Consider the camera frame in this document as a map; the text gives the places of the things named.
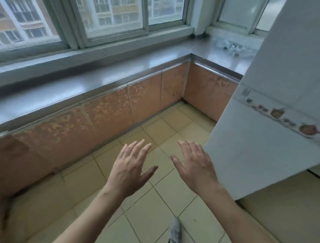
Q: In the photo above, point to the clear plastic bag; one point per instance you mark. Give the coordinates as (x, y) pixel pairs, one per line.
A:
(235, 47)

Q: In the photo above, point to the person's left thumb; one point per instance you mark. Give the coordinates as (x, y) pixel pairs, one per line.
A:
(150, 174)

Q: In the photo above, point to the wide sliding window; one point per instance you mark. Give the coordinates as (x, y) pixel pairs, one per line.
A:
(112, 20)

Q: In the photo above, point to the narrow side window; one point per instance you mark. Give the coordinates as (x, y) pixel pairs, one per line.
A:
(240, 15)

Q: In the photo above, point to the person's right hand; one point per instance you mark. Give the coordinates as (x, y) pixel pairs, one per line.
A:
(197, 170)

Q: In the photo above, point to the person's right forearm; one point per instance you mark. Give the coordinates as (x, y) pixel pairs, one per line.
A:
(235, 215)

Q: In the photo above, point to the person's right little finger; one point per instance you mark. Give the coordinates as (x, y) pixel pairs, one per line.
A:
(206, 160)

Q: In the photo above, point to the person's left little finger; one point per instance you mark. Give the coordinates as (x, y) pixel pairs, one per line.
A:
(121, 154)

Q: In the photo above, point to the person's right middle finger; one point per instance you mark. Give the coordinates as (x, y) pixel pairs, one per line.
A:
(192, 151)

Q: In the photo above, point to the person's left middle finger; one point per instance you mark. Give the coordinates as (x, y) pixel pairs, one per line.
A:
(138, 152)

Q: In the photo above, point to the grey shoe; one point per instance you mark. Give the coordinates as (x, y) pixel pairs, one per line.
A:
(175, 231)

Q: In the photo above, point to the person's right thumb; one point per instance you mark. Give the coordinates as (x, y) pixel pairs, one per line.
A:
(177, 164)

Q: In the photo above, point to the person's left forearm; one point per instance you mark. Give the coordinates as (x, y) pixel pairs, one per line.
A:
(92, 215)

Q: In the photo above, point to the person's left hand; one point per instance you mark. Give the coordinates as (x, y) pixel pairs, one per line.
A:
(126, 172)

